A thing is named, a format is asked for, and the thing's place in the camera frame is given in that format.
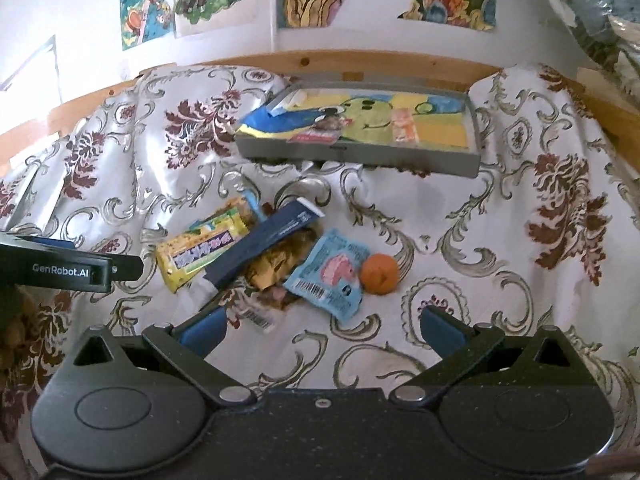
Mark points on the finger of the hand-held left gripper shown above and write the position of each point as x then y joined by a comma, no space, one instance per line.
127,267

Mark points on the clear bag of golden snacks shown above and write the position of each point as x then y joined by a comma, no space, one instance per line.
275,266

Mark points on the wooden bed frame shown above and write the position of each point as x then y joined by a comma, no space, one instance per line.
350,62

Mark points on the light blue snack packet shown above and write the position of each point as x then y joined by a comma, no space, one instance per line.
325,276

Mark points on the cartoon paper tray liner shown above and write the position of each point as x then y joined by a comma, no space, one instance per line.
435,120

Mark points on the cartoon wall poster blue background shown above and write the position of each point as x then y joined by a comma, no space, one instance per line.
145,0

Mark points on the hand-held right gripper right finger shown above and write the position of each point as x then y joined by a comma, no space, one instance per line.
440,331

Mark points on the red and white snack packet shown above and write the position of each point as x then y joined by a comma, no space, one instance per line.
315,136

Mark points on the yellow snack packet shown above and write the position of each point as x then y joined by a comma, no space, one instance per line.
200,256

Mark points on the orange and pink snack packet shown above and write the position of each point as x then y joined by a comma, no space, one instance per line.
403,127

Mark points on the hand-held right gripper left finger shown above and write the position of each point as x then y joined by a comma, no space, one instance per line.
205,334

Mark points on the clear biscuit bag blue edges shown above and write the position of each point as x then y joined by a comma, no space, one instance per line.
242,210

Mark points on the plastic wrapped bedding bundle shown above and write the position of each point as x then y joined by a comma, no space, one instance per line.
595,15

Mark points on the orange mandarin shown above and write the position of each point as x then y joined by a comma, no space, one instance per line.
380,274

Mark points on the grey tray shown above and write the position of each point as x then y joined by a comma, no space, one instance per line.
350,152

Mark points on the white floral blanket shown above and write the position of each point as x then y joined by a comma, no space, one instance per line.
500,240

